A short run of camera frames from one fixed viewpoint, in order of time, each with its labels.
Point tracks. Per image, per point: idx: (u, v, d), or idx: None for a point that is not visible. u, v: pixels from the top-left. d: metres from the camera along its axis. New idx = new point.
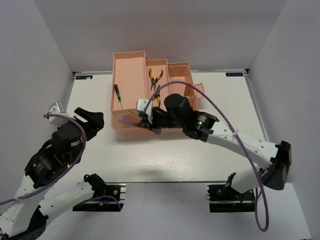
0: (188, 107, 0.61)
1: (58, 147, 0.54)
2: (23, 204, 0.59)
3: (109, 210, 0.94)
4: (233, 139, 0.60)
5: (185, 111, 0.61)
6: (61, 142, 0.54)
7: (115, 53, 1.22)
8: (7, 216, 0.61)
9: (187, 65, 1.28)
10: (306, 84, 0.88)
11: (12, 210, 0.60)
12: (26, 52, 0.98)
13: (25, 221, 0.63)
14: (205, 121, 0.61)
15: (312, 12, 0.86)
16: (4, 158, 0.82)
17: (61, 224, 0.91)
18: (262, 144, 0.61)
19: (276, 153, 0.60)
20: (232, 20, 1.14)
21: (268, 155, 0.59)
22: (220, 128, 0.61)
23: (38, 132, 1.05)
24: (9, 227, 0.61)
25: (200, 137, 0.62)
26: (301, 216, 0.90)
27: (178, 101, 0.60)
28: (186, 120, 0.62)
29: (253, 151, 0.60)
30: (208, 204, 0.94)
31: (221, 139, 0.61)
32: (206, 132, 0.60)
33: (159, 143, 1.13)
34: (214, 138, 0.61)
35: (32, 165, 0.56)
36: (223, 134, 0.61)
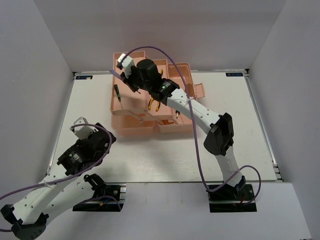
0: (156, 72, 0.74)
1: (95, 144, 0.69)
2: (48, 191, 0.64)
3: (109, 210, 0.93)
4: (186, 105, 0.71)
5: (152, 74, 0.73)
6: (100, 140, 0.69)
7: (115, 53, 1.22)
8: (26, 202, 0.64)
9: (187, 65, 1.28)
10: (306, 84, 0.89)
11: (35, 195, 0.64)
12: (26, 51, 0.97)
13: (39, 211, 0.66)
14: (168, 87, 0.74)
15: (312, 12, 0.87)
16: (4, 157, 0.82)
17: (60, 224, 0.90)
18: (208, 112, 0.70)
19: (217, 121, 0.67)
20: (232, 20, 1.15)
21: (209, 121, 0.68)
22: (178, 94, 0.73)
23: (38, 132, 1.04)
24: (25, 212, 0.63)
25: (161, 100, 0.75)
26: (301, 216, 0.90)
27: (147, 65, 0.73)
28: (153, 83, 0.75)
29: (199, 116, 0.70)
30: (208, 204, 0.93)
31: (176, 103, 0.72)
32: (165, 95, 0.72)
33: (159, 143, 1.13)
34: (170, 101, 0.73)
35: (67, 155, 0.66)
36: (179, 99, 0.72)
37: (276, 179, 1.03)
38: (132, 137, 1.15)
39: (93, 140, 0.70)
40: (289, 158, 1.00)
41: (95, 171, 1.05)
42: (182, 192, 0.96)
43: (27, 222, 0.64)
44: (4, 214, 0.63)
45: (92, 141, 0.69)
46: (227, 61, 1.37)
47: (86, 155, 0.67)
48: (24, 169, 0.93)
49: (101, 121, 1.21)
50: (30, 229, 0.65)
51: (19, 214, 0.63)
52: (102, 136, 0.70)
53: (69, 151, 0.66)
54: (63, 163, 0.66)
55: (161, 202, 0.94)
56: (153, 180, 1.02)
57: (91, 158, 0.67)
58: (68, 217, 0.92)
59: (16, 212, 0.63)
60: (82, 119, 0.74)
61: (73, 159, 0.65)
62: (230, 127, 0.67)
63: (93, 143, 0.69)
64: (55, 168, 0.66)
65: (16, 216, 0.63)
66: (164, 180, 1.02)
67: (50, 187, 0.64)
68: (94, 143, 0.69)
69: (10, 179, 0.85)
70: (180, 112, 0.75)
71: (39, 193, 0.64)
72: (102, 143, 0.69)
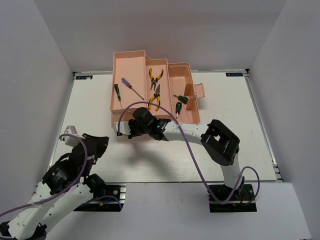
0: (151, 116, 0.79)
1: (75, 159, 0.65)
2: (36, 210, 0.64)
3: (109, 210, 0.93)
4: (176, 130, 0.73)
5: (147, 119, 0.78)
6: (80, 155, 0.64)
7: (115, 53, 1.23)
8: (18, 221, 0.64)
9: (187, 65, 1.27)
10: (306, 83, 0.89)
11: (26, 214, 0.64)
12: (26, 51, 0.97)
13: (33, 227, 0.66)
14: (163, 125, 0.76)
15: (313, 12, 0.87)
16: (5, 156, 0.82)
17: (59, 225, 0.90)
18: (197, 127, 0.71)
19: (208, 130, 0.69)
20: (232, 20, 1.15)
21: (200, 133, 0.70)
22: (170, 125, 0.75)
23: (38, 132, 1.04)
24: (17, 231, 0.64)
25: (162, 138, 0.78)
26: (300, 215, 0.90)
27: (142, 111, 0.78)
28: (150, 127, 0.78)
29: (190, 134, 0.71)
30: (208, 204, 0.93)
31: (171, 133, 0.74)
32: (160, 132, 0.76)
33: (159, 143, 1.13)
34: (166, 134, 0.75)
35: (50, 174, 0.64)
36: (172, 128, 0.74)
37: (276, 179, 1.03)
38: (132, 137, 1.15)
39: (72, 155, 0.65)
40: (289, 159, 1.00)
41: (95, 171, 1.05)
42: (181, 192, 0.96)
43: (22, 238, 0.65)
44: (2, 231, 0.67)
45: (71, 156, 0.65)
46: (227, 61, 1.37)
47: (69, 170, 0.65)
48: (24, 169, 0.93)
49: (101, 121, 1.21)
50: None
51: (13, 232, 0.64)
52: (80, 150, 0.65)
53: (52, 169, 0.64)
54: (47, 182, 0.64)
55: (161, 202, 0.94)
56: (153, 180, 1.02)
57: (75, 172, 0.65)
58: (68, 217, 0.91)
59: (11, 230, 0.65)
60: (69, 128, 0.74)
61: (58, 177, 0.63)
62: (224, 130, 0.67)
63: (74, 158, 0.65)
64: (40, 187, 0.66)
65: (11, 234, 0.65)
66: (164, 180, 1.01)
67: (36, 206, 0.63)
68: (75, 159, 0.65)
69: (10, 179, 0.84)
70: (179, 139, 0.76)
71: (28, 212, 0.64)
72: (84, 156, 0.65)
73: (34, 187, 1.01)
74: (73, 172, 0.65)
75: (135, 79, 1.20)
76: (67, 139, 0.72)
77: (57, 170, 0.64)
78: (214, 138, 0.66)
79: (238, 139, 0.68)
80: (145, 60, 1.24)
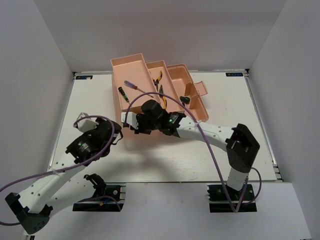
0: (160, 109, 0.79)
1: (103, 134, 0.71)
2: (56, 179, 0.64)
3: (109, 210, 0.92)
4: (195, 129, 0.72)
5: (158, 112, 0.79)
6: (107, 131, 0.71)
7: (113, 59, 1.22)
8: (33, 190, 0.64)
9: (183, 66, 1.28)
10: (306, 83, 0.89)
11: (43, 182, 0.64)
12: (26, 51, 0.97)
13: (46, 199, 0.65)
14: (176, 119, 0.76)
15: (312, 12, 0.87)
16: (5, 156, 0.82)
17: (59, 225, 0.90)
18: (220, 129, 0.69)
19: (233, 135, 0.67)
20: (232, 20, 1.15)
21: (224, 137, 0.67)
22: (186, 122, 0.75)
23: (38, 132, 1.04)
24: (30, 200, 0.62)
25: (173, 133, 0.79)
26: (300, 215, 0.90)
27: (151, 105, 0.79)
28: (161, 120, 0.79)
29: (212, 136, 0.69)
30: (208, 204, 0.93)
31: (186, 130, 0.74)
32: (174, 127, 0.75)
33: (160, 144, 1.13)
34: (181, 131, 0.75)
35: (76, 144, 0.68)
36: (188, 126, 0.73)
37: (276, 179, 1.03)
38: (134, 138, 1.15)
39: (100, 131, 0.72)
40: (289, 159, 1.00)
41: (95, 171, 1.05)
42: (181, 191, 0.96)
43: (32, 210, 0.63)
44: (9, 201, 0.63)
45: (97, 132, 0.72)
46: (227, 61, 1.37)
47: (93, 144, 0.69)
48: (24, 169, 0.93)
49: None
50: (31, 221, 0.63)
51: (25, 202, 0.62)
52: (108, 126, 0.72)
53: (78, 141, 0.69)
54: (72, 151, 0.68)
55: (161, 202, 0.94)
56: (153, 180, 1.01)
57: (98, 147, 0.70)
58: (68, 217, 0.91)
59: (22, 199, 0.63)
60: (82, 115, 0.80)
61: (83, 148, 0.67)
62: (248, 135, 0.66)
63: (100, 134, 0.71)
64: (63, 156, 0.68)
65: (22, 204, 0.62)
66: (164, 180, 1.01)
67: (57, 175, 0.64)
68: (102, 133, 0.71)
69: (10, 179, 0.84)
70: (194, 138, 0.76)
71: (47, 181, 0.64)
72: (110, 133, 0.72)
73: None
74: (96, 147, 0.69)
75: (138, 79, 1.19)
76: (82, 124, 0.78)
77: (82, 142, 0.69)
78: (239, 144, 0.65)
79: (259, 145, 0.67)
80: (143, 62, 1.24)
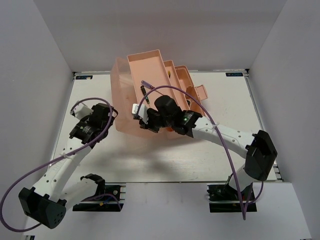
0: (175, 106, 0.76)
1: (100, 115, 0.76)
2: (68, 162, 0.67)
3: (109, 210, 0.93)
4: (213, 131, 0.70)
5: (172, 110, 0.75)
6: (103, 111, 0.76)
7: (129, 55, 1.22)
8: (48, 178, 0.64)
9: (184, 68, 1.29)
10: (306, 83, 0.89)
11: (57, 169, 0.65)
12: (26, 51, 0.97)
13: (62, 186, 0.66)
14: (191, 118, 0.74)
15: (313, 12, 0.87)
16: (6, 156, 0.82)
17: (59, 225, 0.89)
18: (239, 134, 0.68)
19: (253, 142, 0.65)
20: (232, 19, 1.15)
21: (244, 143, 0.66)
22: (203, 123, 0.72)
23: (38, 132, 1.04)
24: (48, 188, 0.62)
25: (186, 132, 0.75)
26: (301, 215, 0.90)
27: (166, 101, 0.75)
28: (174, 118, 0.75)
29: (231, 141, 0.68)
30: (208, 204, 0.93)
31: (203, 132, 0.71)
32: (189, 127, 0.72)
33: (160, 144, 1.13)
34: (196, 132, 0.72)
35: (78, 128, 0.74)
36: (205, 127, 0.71)
37: (276, 179, 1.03)
38: (137, 138, 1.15)
39: (96, 112, 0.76)
40: (290, 159, 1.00)
41: (95, 171, 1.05)
42: (182, 191, 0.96)
43: (52, 197, 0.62)
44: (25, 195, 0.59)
45: (93, 115, 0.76)
46: (227, 61, 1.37)
47: (94, 126, 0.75)
48: (24, 170, 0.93)
49: None
50: (53, 209, 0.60)
51: (43, 191, 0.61)
52: (103, 106, 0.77)
53: (80, 126, 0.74)
54: (76, 136, 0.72)
55: (161, 202, 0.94)
56: (153, 180, 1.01)
57: (100, 127, 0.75)
58: (68, 217, 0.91)
59: (39, 191, 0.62)
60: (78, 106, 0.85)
61: (86, 131, 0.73)
62: (270, 144, 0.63)
63: (97, 115, 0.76)
64: (68, 142, 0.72)
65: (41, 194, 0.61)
66: (164, 180, 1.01)
67: (69, 158, 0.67)
68: (99, 115, 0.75)
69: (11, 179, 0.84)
70: (208, 139, 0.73)
71: (60, 166, 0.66)
72: (106, 113, 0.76)
73: None
74: (98, 127, 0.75)
75: (153, 77, 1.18)
76: (78, 110, 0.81)
77: (84, 127, 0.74)
78: (260, 153, 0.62)
79: (276, 154, 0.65)
80: (159, 59, 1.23)
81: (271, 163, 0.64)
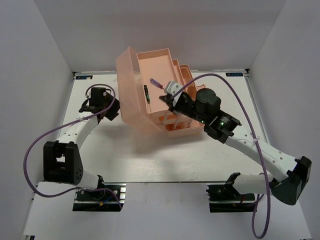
0: (217, 108, 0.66)
1: (98, 95, 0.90)
2: (84, 124, 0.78)
3: (109, 210, 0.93)
4: (252, 146, 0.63)
5: (213, 110, 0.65)
6: (99, 91, 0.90)
7: (139, 53, 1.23)
8: (69, 133, 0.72)
9: (186, 67, 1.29)
10: (306, 83, 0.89)
11: (75, 127, 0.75)
12: (25, 51, 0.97)
13: (79, 141, 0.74)
14: (227, 123, 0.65)
15: (313, 12, 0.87)
16: (6, 156, 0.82)
17: (59, 225, 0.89)
18: (282, 157, 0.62)
19: (295, 168, 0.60)
20: (232, 19, 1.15)
21: (286, 168, 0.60)
22: (241, 133, 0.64)
23: (38, 132, 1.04)
24: (72, 138, 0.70)
25: (219, 138, 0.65)
26: (301, 215, 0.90)
27: (210, 99, 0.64)
28: (210, 119, 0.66)
29: (272, 162, 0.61)
30: (208, 204, 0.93)
31: (240, 143, 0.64)
32: (225, 133, 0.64)
33: (161, 145, 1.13)
34: (231, 141, 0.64)
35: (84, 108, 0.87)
36: (243, 138, 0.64)
37: None
38: (138, 138, 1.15)
39: (94, 94, 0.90)
40: None
41: (97, 171, 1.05)
42: (182, 192, 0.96)
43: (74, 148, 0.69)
44: (51, 144, 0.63)
45: (92, 97, 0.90)
46: (227, 61, 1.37)
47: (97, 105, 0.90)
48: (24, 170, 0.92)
49: (101, 121, 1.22)
50: (77, 156, 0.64)
51: (67, 140, 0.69)
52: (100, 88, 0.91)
53: (84, 107, 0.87)
54: (85, 111, 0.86)
55: (161, 201, 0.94)
56: (153, 180, 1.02)
57: (102, 105, 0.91)
58: (68, 217, 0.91)
59: (63, 142, 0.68)
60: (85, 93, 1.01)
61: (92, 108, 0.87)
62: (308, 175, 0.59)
63: (96, 95, 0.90)
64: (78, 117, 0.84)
65: (65, 142, 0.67)
66: (164, 180, 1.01)
67: (84, 121, 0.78)
68: (97, 94, 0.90)
69: (11, 179, 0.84)
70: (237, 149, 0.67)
71: (78, 126, 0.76)
72: (102, 92, 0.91)
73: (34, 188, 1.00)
74: (100, 106, 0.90)
75: (160, 76, 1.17)
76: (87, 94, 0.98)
77: (88, 106, 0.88)
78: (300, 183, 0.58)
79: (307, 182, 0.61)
80: (169, 58, 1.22)
81: (301, 190, 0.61)
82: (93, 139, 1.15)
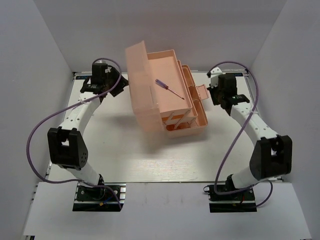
0: (232, 85, 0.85)
1: (99, 72, 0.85)
2: (85, 107, 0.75)
3: (109, 210, 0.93)
4: (245, 115, 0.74)
5: (228, 85, 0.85)
6: (100, 69, 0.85)
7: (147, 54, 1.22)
8: (71, 118, 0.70)
9: (187, 67, 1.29)
10: (306, 83, 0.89)
11: (78, 111, 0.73)
12: (25, 52, 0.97)
13: (81, 126, 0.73)
14: (239, 99, 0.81)
15: (313, 12, 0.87)
16: (6, 157, 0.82)
17: (59, 224, 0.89)
18: (265, 128, 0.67)
19: (271, 138, 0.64)
20: (232, 19, 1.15)
21: (262, 134, 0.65)
22: (244, 106, 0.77)
23: (38, 132, 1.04)
24: (74, 124, 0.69)
25: (226, 108, 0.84)
26: (300, 215, 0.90)
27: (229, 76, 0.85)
28: (225, 92, 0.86)
29: (254, 129, 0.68)
30: (208, 204, 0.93)
31: (239, 112, 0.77)
32: (232, 102, 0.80)
33: (161, 145, 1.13)
34: (233, 109, 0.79)
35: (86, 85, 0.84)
36: (243, 109, 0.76)
37: (276, 179, 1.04)
38: (139, 138, 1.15)
39: (95, 71, 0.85)
40: None
41: (99, 170, 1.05)
42: (182, 192, 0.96)
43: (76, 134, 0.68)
44: (55, 130, 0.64)
45: (93, 75, 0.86)
46: (227, 61, 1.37)
47: (98, 84, 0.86)
48: (24, 170, 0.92)
49: (101, 121, 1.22)
50: (80, 142, 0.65)
51: (70, 127, 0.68)
52: (100, 64, 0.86)
53: (86, 84, 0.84)
54: (86, 90, 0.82)
55: (161, 201, 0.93)
56: (153, 180, 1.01)
57: (104, 84, 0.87)
58: (68, 217, 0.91)
59: (66, 129, 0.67)
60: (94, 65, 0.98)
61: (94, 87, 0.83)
62: (286, 156, 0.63)
63: (97, 73, 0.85)
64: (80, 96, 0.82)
65: (68, 130, 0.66)
66: (164, 180, 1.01)
67: (86, 104, 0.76)
68: (98, 73, 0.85)
69: (11, 179, 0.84)
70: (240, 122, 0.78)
71: (80, 110, 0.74)
72: (103, 70, 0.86)
73: (34, 188, 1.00)
74: (102, 84, 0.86)
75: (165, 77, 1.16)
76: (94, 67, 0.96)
77: (90, 84, 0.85)
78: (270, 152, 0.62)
79: (289, 172, 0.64)
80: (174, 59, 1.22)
81: (277, 168, 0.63)
82: (94, 139, 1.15)
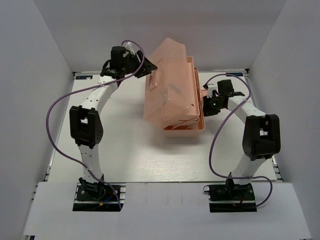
0: (229, 85, 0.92)
1: (117, 57, 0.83)
2: (103, 91, 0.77)
3: (109, 209, 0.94)
4: (237, 102, 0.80)
5: (224, 85, 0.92)
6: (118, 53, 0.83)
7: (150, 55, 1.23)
8: (90, 99, 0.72)
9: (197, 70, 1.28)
10: (306, 83, 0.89)
11: (97, 92, 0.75)
12: (25, 52, 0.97)
13: (99, 108, 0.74)
14: (235, 94, 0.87)
15: (313, 12, 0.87)
16: (6, 157, 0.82)
17: (58, 224, 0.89)
18: (255, 110, 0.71)
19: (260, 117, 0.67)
20: (232, 19, 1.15)
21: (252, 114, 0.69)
22: (238, 98, 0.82)
23: (38, 131, 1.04)
24: (93, 104, 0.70)
25: (224, 103, 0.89)
26: (300, 215, 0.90)
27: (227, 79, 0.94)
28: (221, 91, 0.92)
29: (246, 111, 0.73)
30: (208, 204, 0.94)
31: (234, 103, 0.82)
32: (228, 95, 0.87)
33: (161, 145, 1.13)
34: (230, 101, 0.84)
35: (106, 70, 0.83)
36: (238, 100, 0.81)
37: (276, 179, 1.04)
38: (138, 138, 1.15)
39: (113, 56, 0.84)
40: (289, 159, 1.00)
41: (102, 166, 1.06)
42: (182, 192, 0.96)
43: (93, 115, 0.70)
44: (76, 108, 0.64)
45: (112, 59, 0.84)
46: (227, 61, 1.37)
47: (117, 69, 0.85)
48: (23, 170, 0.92)
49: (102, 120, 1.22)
50: (98, 122, 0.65)
51: (89, 106, 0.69)
52: (119, 49, 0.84)
53: (105, 68, 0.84)
54: (105, 74, 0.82)
55: (161, 201, 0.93)
56: (153, 180, 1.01)
57: (122, 69, 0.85)
58: (67, 217, 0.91)
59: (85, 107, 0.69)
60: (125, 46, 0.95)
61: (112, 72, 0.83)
62: (275, 132, 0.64)
63: (116, 57, 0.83)
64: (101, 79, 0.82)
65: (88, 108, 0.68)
66: (164, 180, 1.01)
67: (105, 87, 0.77)
68: (116, 58, 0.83)
69: (11, 179, 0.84)
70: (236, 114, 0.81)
71: (99, 92, 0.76)
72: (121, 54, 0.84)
73: (34, 187, 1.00)
74: (121, 69, 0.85)
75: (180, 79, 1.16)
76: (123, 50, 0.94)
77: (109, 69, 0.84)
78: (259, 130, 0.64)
79: (278, 151, 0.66)
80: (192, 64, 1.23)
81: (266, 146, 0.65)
82: None
